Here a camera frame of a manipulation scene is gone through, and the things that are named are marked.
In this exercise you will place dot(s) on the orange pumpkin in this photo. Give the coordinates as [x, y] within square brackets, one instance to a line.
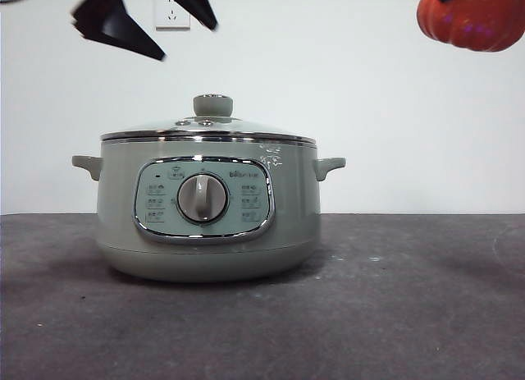
[471, 23]

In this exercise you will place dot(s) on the glass lid with green knob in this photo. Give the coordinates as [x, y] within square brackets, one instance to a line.
[212, 106]

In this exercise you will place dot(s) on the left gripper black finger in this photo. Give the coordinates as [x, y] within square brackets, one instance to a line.
[193, 2]
[115, 23]

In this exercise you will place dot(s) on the white wall socket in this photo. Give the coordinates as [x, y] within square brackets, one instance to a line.
[174, 22]

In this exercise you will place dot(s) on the pale green electric pot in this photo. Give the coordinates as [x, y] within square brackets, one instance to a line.
[123, 224]

